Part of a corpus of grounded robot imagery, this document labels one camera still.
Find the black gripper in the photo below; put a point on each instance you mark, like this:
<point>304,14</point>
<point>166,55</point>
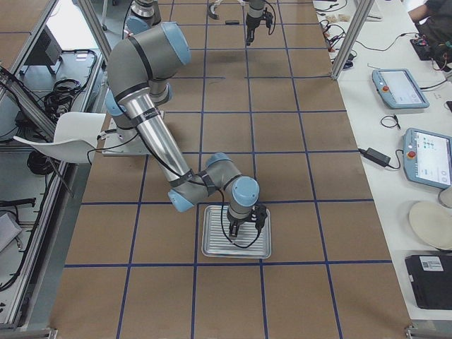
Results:
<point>252,20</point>
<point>235,224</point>

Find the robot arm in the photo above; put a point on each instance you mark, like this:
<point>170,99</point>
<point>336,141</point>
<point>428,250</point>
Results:
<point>156,55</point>
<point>143,15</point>

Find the olive curved brake shoe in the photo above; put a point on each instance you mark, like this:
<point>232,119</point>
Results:
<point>211,10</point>

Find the brown grid table mat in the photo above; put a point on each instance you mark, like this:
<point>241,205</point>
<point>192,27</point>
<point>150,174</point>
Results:
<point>135,267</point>

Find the far teach pendant tablet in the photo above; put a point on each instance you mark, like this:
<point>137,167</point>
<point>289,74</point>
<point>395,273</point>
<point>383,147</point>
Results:
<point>398,89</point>

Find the teach pendant tablet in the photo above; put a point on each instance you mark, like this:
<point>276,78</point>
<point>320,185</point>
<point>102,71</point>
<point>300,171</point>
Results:
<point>398,89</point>
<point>427,158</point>

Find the black power adapter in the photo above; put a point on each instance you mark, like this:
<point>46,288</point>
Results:
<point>377,157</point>

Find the white plastic chair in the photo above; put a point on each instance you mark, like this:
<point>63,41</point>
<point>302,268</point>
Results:
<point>75,138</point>

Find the white round plate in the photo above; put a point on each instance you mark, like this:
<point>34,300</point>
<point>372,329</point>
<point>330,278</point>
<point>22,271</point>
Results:
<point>432,224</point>

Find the black laptop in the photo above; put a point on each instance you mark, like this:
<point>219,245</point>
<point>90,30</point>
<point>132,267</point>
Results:
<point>430,277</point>

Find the near teach pendant tablet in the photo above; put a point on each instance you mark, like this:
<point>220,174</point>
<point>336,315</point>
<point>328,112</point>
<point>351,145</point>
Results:
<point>427,158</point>

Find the aluminium frame post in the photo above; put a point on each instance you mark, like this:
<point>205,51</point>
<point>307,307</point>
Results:
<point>352,33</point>

